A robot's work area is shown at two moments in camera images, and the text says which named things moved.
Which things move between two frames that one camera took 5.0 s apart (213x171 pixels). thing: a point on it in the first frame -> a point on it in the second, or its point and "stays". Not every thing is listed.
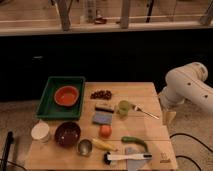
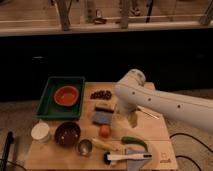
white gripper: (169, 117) -> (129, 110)
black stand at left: (6, 152) stays
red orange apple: (105, 131) stays
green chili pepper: (135, 140) stays
